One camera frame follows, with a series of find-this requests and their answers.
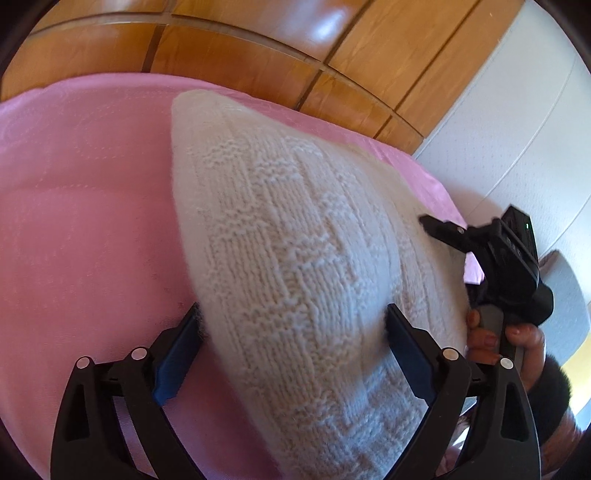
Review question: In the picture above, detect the person's right hand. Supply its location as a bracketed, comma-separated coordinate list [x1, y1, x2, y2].
[465, 308, 548, 370]

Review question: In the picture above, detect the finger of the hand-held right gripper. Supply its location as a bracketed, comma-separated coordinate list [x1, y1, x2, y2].
[418, 215, 472, 253]

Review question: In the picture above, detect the person's right forearm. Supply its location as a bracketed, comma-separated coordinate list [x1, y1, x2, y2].
[524, 353, 591, 480]

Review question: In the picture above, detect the pink bed sheet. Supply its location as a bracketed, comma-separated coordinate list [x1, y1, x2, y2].
[0, 74, 485, 480]

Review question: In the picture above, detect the wooden headboard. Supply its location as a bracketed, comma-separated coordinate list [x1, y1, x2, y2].
[0, 0, 527, 155]

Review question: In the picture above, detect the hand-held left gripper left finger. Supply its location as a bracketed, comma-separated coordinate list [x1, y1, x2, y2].
[50, 302, 208, 480]

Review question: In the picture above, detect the white knit sweater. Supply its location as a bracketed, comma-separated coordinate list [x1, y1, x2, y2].
[170, 90, 481, 480]

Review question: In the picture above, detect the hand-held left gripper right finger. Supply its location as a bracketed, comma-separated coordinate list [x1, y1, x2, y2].
[385, 303, 542, 480]

